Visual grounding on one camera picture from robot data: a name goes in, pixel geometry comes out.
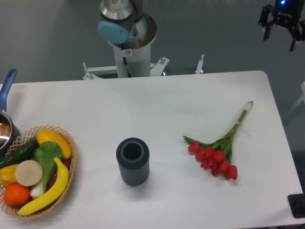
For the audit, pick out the yellow plastic lemon squash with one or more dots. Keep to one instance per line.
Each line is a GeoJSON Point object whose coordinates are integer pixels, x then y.
{"type": "Point", "coordinates": [47, 135]}

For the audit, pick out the dark green plastic cucumber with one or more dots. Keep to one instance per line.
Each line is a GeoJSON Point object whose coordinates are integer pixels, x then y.
{"type": "Point", "coordinates": [20, 154]}

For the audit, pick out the black device at table edge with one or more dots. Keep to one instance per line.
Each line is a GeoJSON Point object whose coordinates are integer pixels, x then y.
{"type": "Point", "coordinates": [297, 205]}

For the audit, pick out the blue handled saucepan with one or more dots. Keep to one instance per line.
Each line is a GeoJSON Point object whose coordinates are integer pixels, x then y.
{"type": "Point", "coordinates": [8, 131]}

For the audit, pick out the dark red plastic vegetable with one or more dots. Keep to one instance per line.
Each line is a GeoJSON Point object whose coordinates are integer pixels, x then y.
{"type": "Point", "coordinates": [67, 163]}

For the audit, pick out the beige round disc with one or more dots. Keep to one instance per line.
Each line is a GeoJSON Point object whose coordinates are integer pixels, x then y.
{"type": "Point", "coordinates": [28, 173]}

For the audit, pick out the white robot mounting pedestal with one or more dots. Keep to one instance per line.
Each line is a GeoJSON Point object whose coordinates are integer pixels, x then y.
{"type": "Point", "coordinates": [129, 63]}

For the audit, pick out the yellow plastic banana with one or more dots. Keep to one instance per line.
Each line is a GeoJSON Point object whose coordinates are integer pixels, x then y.
{"type": "Point", "coordinates": [52, 194]}

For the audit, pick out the orange plastic fruit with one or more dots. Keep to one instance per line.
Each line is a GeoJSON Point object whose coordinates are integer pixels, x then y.
{"type": "Point", "coordinates": [16, 195]}

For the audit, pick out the dark grey ribbed vase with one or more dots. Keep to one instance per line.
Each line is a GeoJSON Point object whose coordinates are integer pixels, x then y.
{"type": "Point", "coordinates": [133, 157]}

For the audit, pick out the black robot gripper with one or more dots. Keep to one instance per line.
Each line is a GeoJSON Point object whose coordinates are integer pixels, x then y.
{"type": "Point", "coordinates": [285, 14]}

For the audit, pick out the white furniture leg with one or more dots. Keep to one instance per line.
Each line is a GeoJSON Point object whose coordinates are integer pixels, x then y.
{"type": "Point", "coordinates": [297, 106]}

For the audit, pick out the red tulip bouquet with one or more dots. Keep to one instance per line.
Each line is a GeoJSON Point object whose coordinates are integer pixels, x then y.
{"type": "Point", "coordinates": [217, 156]}

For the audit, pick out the woven wicker basket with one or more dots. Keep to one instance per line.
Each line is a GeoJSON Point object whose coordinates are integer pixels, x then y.
{"type": "Point", "coordinates": [28, 136]}

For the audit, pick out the yellow plastic bell pepper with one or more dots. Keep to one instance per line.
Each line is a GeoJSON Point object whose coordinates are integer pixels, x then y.
{"type": "Point", "coordinates": [7, 175]}

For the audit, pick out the green plastic bok choy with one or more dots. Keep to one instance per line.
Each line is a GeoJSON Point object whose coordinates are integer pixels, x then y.
{"type": "Point", "coordinates": [45, 155]}

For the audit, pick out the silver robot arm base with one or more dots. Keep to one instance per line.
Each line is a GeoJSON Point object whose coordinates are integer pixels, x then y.
{"type": "Point", "coordinates": [125, 25]}

